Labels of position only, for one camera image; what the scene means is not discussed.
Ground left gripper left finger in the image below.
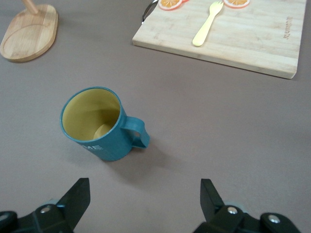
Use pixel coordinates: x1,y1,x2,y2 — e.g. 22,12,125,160
0,178,91,233

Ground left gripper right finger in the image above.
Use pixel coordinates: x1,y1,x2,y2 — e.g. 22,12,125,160
194,179,301,233

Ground teal mug yellow inside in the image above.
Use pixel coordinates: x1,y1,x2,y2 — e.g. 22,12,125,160
60,86,151,162

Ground wooden mug tree rack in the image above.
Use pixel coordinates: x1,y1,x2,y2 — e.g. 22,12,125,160
0,0,59,63

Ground bamboo cutting board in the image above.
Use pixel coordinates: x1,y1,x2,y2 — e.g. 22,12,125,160
132,0,307,80

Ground yellow fork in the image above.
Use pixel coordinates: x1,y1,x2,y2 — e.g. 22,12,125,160
192,1,224,47

